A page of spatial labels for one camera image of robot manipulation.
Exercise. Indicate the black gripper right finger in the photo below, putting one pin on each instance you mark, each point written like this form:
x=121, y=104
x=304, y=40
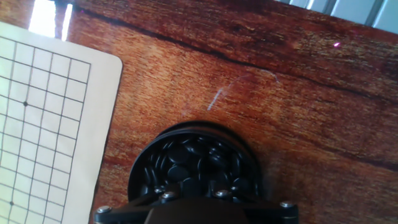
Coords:
x=267, y=213

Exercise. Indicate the black go stones heap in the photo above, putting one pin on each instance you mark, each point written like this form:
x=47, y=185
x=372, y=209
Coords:
x=192, y=158

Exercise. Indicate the beige go board mat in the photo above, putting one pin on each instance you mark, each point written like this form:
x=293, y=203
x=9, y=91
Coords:
x=46, y=124

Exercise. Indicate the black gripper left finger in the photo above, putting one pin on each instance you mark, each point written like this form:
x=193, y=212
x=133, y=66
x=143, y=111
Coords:
x=130, y=214

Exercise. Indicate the black round stone bowl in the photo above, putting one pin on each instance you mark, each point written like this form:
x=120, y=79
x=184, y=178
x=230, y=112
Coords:
x=135, y=180

